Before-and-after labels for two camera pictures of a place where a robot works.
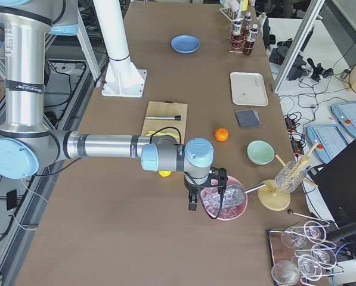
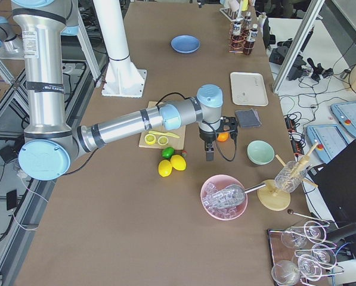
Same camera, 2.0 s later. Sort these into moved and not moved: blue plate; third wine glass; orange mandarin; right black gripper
Moved: right black gripper
Not moved: orange mandarin; third wine glass; blue plate
